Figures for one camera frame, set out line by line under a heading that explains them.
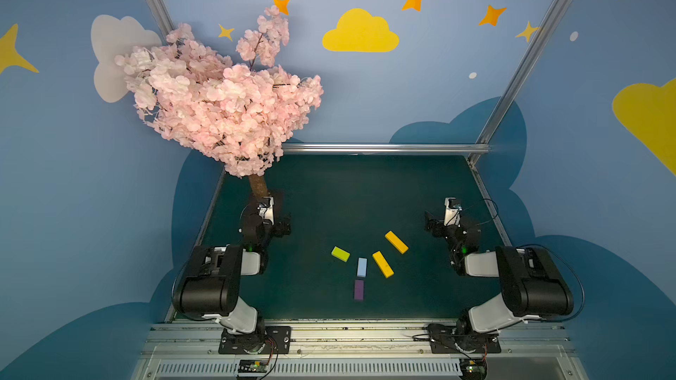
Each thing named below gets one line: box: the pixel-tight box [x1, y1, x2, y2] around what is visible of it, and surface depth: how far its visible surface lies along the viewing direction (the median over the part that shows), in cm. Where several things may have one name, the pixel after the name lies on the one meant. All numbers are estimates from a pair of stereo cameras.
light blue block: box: [357, 256, 368, 278], surface depth 90 cm
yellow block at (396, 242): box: [384, 230, 410, 255], surface depth 95 cm
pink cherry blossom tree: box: [115, 5, 324, 200], surface depth 67 cm
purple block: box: [353, 279, 365, 301], surface depth 85 cm
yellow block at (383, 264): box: [371, 250, 395, 279], surface depth 90 cm
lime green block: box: [330, 245, 352, 264], surface depth 92 cm
